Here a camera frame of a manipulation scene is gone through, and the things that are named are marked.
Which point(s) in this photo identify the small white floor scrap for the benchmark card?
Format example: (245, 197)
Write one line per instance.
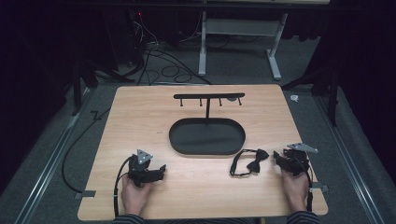
(294, 98)

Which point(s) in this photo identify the black metal stand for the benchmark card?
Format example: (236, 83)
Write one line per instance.
(323, 87)
(81, 81)

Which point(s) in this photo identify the metal floor rail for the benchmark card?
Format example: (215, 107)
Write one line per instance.
(53, 155)
(348, 155)

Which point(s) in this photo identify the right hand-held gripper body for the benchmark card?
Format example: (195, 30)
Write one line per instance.
(297, 160)

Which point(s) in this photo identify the person's right hand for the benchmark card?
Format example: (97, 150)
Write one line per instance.
(295, 190)

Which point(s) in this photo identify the white metal desk frame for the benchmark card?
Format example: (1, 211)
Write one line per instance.
(239, 29)

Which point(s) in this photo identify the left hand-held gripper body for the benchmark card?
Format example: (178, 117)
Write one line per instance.
(140, 170)

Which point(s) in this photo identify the person's left hand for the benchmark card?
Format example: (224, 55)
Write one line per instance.
(135, 196)

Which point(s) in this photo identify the black bow tie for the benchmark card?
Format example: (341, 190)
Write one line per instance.
(249, 163)

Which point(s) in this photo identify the grey tape strip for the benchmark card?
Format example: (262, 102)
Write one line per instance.
(320, 187)
(84, 194)

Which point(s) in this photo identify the black hook rack with tray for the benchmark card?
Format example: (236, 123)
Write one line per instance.
(207, 137)

